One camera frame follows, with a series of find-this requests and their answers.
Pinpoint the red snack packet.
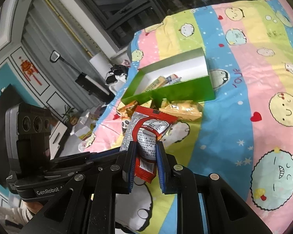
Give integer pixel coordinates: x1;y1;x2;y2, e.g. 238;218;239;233
120;106;178;183

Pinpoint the small yellow snack packet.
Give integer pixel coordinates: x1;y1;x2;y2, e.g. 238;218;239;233
140;99;154;108

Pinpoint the white snack packet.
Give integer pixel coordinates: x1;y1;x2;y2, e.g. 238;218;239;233
165;74;181;86

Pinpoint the striped knit sleeve forearm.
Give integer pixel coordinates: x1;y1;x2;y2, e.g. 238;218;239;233
0;202;43;233

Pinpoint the green cardboard box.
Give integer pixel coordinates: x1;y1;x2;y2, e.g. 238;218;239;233
121;48;215;107

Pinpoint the red chinese knot decoration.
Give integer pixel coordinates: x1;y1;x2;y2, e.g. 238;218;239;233
19;56;43;86

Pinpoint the white paper roll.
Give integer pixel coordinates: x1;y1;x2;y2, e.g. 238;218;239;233
89;52;112;79

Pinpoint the green yellow cracker packet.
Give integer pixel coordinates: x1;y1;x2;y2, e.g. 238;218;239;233
143;76;168;92

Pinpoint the orange-yellow snack bag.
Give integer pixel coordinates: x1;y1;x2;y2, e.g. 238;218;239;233
159;99;203;121

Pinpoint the orange panda snack packet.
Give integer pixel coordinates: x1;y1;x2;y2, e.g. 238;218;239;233
117;100;138;118

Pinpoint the pile of black white clothes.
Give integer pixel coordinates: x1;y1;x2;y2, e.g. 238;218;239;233
105;65;129;85

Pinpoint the colourful cartoon bed sheet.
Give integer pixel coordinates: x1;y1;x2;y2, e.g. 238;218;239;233
80;0;293;233

